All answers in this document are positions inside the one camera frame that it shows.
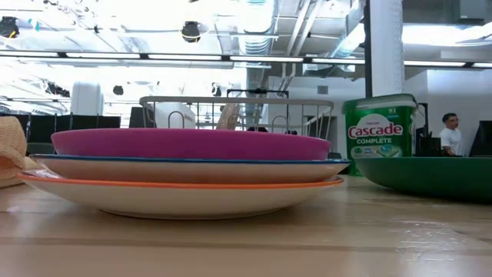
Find green Cascade detergent tub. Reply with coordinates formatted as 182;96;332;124
341;93;419;177

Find yellow cloth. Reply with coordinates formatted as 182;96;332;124
0;115;39;189

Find black desktop equipment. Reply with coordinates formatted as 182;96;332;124
414;102;443;158

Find orange patterned plate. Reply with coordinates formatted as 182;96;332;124
15;169;346;221

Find magenta plate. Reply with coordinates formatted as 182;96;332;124
51;128;332;162

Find white cylindrical appliance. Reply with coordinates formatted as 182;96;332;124
70;81;105;116

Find person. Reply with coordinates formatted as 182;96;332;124
439;112;464;157

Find ceiling light rail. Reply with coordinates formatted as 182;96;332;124
0;49;492;70

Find blue-rimmed cream plate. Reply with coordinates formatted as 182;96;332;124
28;153;351;185

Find black ceiling dome camera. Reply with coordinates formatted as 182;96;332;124
181;21;201;43

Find green bowl white inside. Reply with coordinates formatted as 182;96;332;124
353;155;492;204

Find black monitor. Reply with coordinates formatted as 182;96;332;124
128;106;155;129
468;120;492;158

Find green storage bin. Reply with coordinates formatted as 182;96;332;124
25;142;57;155

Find metal wire dish rack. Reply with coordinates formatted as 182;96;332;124
138;95;335;142

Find black partition panels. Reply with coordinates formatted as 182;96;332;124
0;112;122;155

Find beige ceramic plate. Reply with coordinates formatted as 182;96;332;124
215;102;241;131

